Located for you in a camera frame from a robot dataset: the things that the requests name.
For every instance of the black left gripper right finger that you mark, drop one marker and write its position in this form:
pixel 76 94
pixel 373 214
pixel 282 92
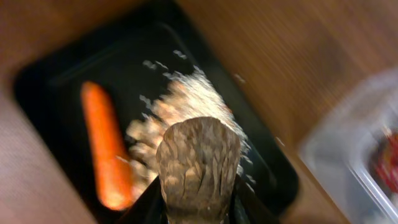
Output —
pixel 245 207

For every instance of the orange carrot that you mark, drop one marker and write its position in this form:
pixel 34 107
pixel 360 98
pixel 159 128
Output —
pixel 111 169

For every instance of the red snack wrapper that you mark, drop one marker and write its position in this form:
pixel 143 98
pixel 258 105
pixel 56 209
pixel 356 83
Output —
pixel 386 163

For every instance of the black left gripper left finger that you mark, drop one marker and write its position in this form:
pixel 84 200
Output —
pixel 149 208

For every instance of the peanut shells food scraps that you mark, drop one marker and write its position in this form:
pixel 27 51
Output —
pixel 189 96

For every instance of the brown cookie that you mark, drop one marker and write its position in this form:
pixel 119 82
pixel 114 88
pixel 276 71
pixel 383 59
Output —
pixel 197 162

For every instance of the black rectangular tray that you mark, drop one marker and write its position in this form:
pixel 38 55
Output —
pixel 130 58

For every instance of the clear plastic bin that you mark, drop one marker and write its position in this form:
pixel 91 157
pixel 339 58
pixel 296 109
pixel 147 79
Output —
pixel 340 151

